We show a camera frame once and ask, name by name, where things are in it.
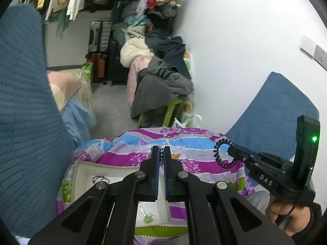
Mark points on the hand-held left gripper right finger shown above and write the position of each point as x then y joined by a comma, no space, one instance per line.
167,176

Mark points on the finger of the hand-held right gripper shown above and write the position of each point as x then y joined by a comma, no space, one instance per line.
245,157

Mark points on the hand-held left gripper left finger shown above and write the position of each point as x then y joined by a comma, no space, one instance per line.
154,176

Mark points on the white cardboard box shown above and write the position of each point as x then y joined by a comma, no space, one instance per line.
84,176

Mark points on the person's right forearm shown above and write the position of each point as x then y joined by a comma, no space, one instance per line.
311,232

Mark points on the person's right hand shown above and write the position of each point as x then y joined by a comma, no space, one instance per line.
299,219

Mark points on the colourful striped floral blanket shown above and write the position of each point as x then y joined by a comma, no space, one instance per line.
194,143

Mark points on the green round charm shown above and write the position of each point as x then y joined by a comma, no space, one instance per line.
147,219

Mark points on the person's right leg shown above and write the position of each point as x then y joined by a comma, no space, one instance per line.
256,201

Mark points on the small blue quilted cushion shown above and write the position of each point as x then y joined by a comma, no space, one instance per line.
268,112

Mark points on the green plastic stool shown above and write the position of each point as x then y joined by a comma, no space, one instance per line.
173,107

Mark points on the grey sweater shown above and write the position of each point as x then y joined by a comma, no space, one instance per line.
158,89

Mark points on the light blue cloth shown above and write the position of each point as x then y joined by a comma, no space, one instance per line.
76,120

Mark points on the pink cloth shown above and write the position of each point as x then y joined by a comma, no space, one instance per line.
132,79

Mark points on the cream patterned cloth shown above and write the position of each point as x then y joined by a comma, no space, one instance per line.
85,91

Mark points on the fruit print quilt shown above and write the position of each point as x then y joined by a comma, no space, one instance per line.
187,61

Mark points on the red and black suitcase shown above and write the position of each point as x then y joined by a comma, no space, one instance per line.
97,66

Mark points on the green printed bag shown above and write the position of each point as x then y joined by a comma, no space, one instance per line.
87,71

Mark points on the pink pillow in plastic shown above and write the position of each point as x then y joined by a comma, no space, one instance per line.
66,86

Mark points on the cream fleece garment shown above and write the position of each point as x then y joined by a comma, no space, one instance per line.
132,51

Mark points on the dark navy jacket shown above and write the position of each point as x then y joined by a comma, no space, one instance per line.
166,43

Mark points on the large blue quilted cushion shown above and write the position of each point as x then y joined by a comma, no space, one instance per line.
25,107

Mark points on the grey ribbed suitcase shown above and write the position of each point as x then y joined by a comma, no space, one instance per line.
99,37

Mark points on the teal patterned garment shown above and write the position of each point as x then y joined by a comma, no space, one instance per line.
136,20

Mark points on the white wall socket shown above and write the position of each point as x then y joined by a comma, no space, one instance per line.
322,57

